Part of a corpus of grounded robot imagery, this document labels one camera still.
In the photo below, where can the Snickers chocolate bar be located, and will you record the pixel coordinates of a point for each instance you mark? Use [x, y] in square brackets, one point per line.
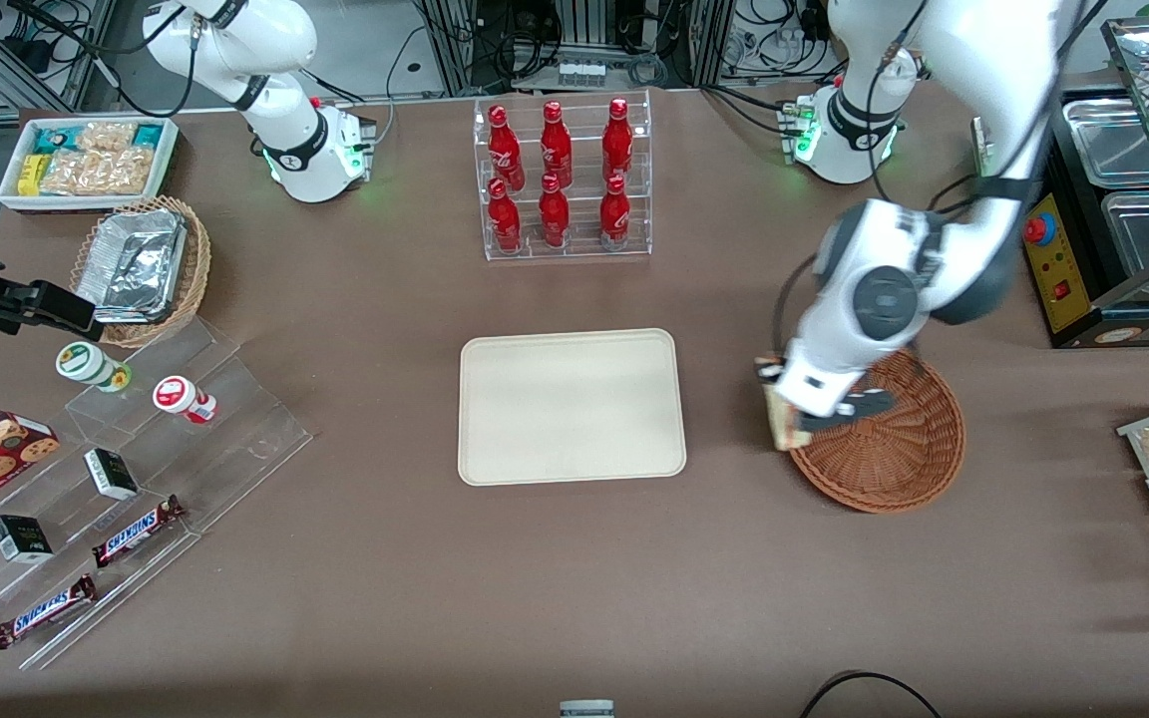
[136, 532]
[41, 611]

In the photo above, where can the small clear cracker bag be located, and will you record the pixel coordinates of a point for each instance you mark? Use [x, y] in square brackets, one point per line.
[106, 137]

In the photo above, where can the green lid white jar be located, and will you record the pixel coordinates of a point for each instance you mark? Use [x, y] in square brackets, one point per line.
[86, 362]

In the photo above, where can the red cola bottle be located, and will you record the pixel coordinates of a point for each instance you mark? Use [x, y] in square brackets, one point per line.
[554, 217]
[614, 217]
[505, 150]
[617, 145]
[505, 221]
[556, 148]

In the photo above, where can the stack of foil trays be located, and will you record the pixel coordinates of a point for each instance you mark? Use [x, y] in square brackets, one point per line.
[131, 264]

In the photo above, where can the black hot food warmer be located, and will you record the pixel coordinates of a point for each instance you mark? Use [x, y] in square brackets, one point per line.
[1058, 269]

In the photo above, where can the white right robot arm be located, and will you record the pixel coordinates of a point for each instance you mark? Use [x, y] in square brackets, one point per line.
[305, 150]

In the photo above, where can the yellow snack packet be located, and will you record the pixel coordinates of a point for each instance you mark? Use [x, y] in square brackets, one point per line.
[30, 175]

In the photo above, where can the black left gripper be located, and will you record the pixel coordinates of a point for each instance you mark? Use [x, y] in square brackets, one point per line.
[769, 378]

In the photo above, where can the aluminium frame rack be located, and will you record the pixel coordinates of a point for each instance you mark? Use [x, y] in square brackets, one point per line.
[460, 45]

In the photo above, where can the small grey device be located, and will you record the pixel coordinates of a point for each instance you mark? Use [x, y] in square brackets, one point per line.
[586, 709]

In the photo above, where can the red lid white jar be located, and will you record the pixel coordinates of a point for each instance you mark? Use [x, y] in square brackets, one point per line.
[176, 394]

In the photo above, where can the white plastic bin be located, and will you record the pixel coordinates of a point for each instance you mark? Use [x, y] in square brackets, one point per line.
[8, 189]

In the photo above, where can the clear acrylic stepped display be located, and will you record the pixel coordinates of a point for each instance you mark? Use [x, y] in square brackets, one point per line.
[235, 439]

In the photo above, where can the light tan wicker basket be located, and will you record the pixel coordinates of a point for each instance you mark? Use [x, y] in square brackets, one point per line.
[193, 269]

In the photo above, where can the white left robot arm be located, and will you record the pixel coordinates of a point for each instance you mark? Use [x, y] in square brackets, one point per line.
[894, 264]

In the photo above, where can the cream rectangular tray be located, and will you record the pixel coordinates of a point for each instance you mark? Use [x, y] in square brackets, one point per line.
[571, 407]

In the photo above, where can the white power strip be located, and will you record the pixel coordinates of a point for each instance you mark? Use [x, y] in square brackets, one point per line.
[580, 73]

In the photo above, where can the clear acrylic bottle rack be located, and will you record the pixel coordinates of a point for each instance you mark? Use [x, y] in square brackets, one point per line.
[579, 214]

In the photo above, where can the brown round wicker basket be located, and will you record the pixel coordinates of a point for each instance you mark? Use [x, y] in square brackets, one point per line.
[894, 464]

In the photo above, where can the large clear cracker bag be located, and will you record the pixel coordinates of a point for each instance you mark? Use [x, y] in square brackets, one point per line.
[96, 175]

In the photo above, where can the triangular sandwich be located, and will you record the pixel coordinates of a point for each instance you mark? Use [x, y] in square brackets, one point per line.
[782, 424]

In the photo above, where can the small black carton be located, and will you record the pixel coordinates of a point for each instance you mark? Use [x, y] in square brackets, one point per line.
[111, 474]
[21, 538]

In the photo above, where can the teal snack packet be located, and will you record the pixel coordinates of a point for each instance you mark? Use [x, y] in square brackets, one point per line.
[147, 137]
[51, 140]

